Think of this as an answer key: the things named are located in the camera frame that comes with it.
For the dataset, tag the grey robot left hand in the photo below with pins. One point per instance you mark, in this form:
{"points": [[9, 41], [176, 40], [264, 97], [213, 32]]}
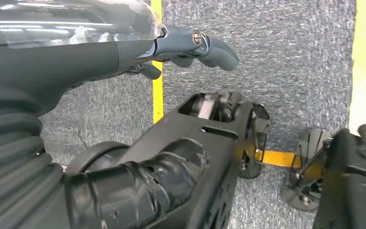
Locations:
{"points": [[60, 60]]}

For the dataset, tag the yellow floor tape strip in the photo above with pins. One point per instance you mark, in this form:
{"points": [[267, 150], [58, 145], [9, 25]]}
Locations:
{"points": [[363, 63], [277, 159], [157, 101]]}

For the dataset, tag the black robot leg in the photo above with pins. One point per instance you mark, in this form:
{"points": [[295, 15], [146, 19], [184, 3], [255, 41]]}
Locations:
{"points": [[353, 189]]}

